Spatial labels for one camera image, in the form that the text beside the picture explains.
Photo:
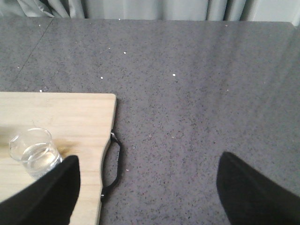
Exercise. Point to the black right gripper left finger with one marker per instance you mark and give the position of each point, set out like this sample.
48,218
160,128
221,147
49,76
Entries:
48,201

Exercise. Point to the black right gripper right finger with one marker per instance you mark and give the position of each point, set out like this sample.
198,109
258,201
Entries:
250,198

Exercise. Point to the clear glass measuring beaker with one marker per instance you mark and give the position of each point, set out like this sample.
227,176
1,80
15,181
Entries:
35,150

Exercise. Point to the light wooden cutting board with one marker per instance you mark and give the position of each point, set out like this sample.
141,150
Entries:
80,124

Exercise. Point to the grey curtain backdrop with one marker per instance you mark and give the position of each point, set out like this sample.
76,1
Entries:
181,10

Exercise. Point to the black cutting board handle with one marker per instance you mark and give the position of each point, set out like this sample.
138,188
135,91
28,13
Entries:
111,167

